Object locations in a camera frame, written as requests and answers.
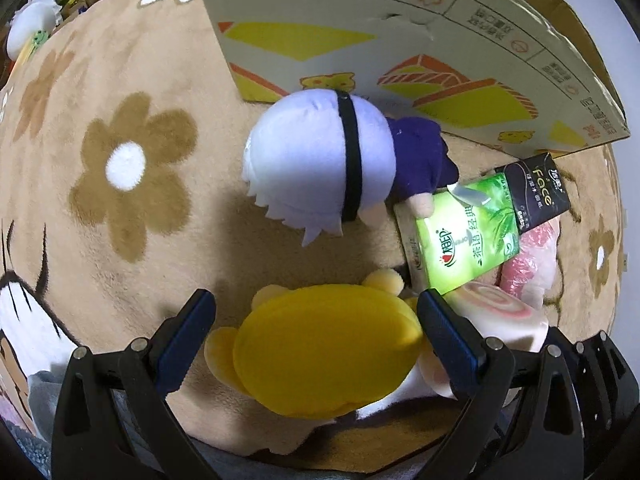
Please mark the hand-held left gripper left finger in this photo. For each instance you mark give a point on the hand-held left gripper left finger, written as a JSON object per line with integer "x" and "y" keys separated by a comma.
{"x": 184, "y": 342}

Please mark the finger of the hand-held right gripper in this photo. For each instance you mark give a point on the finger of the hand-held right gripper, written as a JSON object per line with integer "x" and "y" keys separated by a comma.
{"x": 602, "y": 385}

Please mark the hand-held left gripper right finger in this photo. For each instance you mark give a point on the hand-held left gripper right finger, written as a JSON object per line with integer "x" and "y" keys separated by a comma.
{"x": 450, "y": 342}

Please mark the yellow plush toy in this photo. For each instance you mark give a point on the yellow plush toy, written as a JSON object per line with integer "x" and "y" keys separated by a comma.
{"x": 320, "y": 345}

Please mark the printed cardboard box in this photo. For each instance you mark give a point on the printed cardboard box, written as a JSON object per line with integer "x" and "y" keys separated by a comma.
{"x": 350, "y": 20}

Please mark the pink wrapped soft toy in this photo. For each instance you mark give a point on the pink wrapped soft toy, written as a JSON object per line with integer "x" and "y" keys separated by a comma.
{"x": 525, "y": 265}

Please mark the swiss roll plush toy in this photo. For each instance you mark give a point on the swiss roll plush toy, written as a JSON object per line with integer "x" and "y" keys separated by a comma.
{"x": 505, "y": 315}

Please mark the green tissue pack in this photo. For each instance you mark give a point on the green tissue pack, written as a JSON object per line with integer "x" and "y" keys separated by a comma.
{"x": 450, "y": 245}

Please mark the brown flower-print blanket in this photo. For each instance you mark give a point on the brown flower-print blanket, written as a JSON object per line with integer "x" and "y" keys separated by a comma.
{"x": 175, "y": 210}

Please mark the grey cloth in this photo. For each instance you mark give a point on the grey cloth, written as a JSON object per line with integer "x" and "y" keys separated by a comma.
{"x": 42, "y": 402}

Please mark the black tissue pack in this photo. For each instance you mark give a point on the black tissue pack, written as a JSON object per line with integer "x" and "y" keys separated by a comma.
{"x": 540, "y": 190}

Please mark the white-haired plush doll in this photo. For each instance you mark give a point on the white-haired plush doll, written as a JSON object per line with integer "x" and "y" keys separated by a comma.
{"x": 300, "y": 150}

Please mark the white round plush toy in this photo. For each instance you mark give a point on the white round plush toy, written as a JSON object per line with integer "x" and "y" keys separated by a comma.
{"x": 30, "y": 25}

